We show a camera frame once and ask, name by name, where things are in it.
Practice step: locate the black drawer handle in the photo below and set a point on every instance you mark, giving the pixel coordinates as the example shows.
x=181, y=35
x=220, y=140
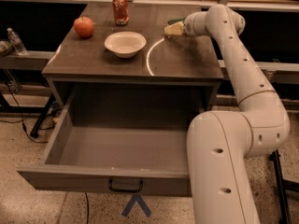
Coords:
x=125, y=187

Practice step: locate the grey cabinet with top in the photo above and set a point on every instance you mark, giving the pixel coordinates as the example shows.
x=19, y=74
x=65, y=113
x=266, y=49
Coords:
x=176, y=76

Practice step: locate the blue tape floor marker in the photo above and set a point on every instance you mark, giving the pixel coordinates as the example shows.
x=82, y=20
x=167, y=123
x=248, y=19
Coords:
x=136, y=200

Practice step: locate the clear plastic water bottle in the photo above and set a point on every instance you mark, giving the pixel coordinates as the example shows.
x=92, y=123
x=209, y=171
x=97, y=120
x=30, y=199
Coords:
x=16, y=42

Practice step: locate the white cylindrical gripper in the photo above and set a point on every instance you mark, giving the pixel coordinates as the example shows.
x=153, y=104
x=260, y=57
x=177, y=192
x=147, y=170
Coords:
x=191, y=25

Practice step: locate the crushed orange soda can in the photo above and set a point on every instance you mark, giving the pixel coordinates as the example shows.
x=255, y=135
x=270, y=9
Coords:
x=120, y=10

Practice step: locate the green and yellow sponge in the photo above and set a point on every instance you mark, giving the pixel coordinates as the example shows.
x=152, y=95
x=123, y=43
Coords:
x=174, y=27

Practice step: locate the grey rail right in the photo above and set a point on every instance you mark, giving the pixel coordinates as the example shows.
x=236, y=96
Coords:
x=280, y=70

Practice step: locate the black table leg left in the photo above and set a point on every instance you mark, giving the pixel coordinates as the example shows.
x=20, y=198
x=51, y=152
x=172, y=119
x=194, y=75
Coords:
x=43, y=114

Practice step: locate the red apple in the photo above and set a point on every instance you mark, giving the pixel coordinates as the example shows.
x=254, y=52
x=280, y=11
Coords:
x=83, y=26

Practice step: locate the round dish at left edge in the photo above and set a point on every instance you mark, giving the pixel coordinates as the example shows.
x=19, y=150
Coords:
x=5, y=48

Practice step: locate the black stand leg right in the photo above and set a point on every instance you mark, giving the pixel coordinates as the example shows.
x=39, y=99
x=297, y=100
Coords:
x=282, y=186

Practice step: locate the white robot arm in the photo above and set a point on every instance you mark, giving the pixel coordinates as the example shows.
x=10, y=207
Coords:
x=219, y=141

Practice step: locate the open grey top drawer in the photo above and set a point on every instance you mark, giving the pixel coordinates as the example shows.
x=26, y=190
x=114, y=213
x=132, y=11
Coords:
x=83, y=157

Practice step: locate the white bowl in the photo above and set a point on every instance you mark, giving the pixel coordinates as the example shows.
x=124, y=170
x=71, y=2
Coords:
x=125, y=44

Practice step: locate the grey side shelf left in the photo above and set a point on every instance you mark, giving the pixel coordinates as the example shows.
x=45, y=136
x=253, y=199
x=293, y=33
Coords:
x=33, y=60

